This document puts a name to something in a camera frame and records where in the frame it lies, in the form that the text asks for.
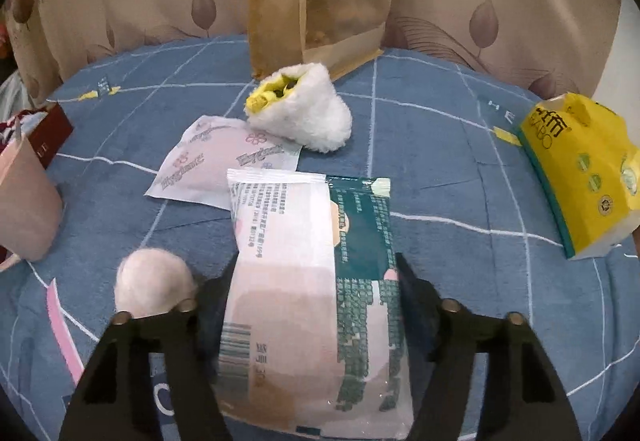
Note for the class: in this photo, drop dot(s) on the light blue fluffy sock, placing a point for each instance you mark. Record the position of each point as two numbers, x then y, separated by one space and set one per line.
35 121

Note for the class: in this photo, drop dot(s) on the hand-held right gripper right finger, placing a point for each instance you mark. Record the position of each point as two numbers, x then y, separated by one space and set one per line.
450 346

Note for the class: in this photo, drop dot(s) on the red tin box gold inside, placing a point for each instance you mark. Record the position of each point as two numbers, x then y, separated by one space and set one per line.
55 136

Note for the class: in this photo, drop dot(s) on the kraft paper snack bag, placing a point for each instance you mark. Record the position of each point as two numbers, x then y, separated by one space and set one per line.
300 21

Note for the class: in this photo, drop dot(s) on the white and green packet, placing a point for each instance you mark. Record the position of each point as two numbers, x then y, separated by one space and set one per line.
290 271

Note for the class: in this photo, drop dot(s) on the white flower print packet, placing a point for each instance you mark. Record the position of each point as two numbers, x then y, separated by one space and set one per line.
210 161

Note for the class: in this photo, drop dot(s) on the pink fluffy ball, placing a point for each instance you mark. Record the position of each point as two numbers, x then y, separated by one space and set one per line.
150 281

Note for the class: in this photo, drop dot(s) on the white fluffy slipper yellow lining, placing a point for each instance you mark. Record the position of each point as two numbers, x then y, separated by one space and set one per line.
310 116

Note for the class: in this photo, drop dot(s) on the blue checked bed sheet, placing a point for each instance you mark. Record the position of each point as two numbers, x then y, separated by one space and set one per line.
450 171

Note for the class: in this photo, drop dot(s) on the yellow tissue pack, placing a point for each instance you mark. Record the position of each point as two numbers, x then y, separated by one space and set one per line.
585 171

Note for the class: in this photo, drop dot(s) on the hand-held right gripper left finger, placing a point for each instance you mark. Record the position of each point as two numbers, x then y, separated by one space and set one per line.
150 371

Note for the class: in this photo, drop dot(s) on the pink cup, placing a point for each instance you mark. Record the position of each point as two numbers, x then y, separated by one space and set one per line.
25 206

